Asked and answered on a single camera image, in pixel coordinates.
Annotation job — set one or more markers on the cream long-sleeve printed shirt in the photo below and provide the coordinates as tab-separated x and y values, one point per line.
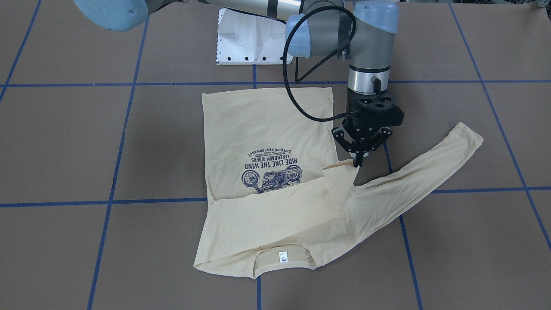
278	197

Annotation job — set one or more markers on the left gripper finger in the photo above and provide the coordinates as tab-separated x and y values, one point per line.
347	138
372	139

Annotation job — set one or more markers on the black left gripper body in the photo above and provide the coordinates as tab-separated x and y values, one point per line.
347	136

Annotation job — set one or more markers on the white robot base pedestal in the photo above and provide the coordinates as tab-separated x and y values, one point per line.
249	40

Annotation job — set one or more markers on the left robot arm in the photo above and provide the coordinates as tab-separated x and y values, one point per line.
325	28

